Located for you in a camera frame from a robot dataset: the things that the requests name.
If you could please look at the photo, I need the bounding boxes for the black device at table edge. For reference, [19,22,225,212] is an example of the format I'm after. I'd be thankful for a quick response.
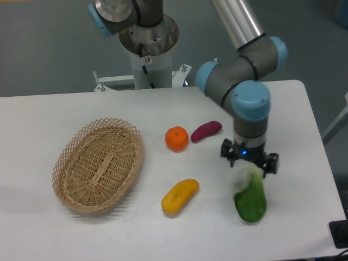
[328,220,347,249]

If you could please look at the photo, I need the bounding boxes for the black cable on pedestal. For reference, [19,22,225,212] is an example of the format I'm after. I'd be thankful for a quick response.
[138,42,157,89]

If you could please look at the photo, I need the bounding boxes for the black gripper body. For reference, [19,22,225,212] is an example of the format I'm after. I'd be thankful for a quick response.
[231,142,266,166]

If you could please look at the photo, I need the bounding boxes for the orange tangerine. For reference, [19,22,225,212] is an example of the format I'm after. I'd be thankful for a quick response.
[164,126,189,152]

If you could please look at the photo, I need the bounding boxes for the green leafy vegetable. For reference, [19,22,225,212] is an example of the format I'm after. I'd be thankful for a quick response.
[233,164,267,223]

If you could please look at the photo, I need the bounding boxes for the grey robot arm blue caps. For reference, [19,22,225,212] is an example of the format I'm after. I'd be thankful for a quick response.
[88,1,288,174]

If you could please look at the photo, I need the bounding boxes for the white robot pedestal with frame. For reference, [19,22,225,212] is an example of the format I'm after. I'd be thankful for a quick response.
[94,15,192,91]

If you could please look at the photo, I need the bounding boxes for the yellow mango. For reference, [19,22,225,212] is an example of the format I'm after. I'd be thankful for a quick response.
[161,178,200,216]

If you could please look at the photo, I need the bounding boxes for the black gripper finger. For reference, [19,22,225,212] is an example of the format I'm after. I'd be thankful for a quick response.
[220,139,237,167]
[262,153,279,178]

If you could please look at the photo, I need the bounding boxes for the woven wicker basket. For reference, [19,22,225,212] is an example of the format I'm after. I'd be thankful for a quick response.
[52,118,144,213]

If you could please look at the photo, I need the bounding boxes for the purple sweet potato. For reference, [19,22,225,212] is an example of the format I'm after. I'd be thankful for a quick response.
[190,121,222,143]

